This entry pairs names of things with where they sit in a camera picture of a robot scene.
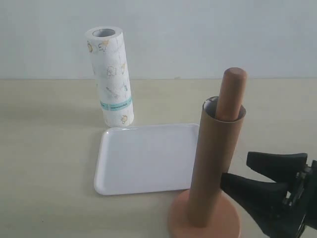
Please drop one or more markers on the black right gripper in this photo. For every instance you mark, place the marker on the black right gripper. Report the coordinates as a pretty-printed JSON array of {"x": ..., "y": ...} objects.
[{"x": 299, "y": 210}]

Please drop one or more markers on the brown cardboard tube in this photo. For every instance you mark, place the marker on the brown cardboard tube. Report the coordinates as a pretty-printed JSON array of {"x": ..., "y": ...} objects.
[{"x": 215, "y": 148}]

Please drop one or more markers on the white printed paper towel roll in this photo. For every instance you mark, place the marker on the white printed paper towel roll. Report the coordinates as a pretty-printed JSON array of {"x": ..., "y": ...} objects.
[{"x": 106, "y": 48}]

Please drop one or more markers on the wooden paper towel holder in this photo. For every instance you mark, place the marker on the wooden paper towel holder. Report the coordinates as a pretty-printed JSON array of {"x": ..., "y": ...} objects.
[{"x": 225, "y": 222}]

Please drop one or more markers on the white rectangular plastic tray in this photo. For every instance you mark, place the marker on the white rectangular plastic tray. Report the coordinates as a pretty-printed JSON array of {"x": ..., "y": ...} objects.
[{"x": 145, "y": 159}]

